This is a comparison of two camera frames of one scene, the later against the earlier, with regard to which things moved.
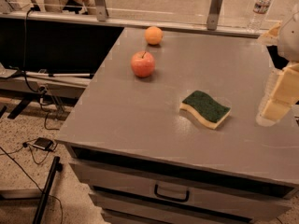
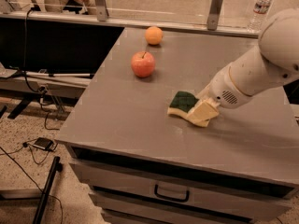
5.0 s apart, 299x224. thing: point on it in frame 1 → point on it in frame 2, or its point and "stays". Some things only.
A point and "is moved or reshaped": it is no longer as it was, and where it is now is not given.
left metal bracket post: x=100 y=2 stays
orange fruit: x=153 y=35 stays
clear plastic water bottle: x=261 y=8 stays
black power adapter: x=43 y=144 stays
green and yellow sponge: x=208 y=112 is moved or reshaped
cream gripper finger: x=282 y=93 → x=202 y=111
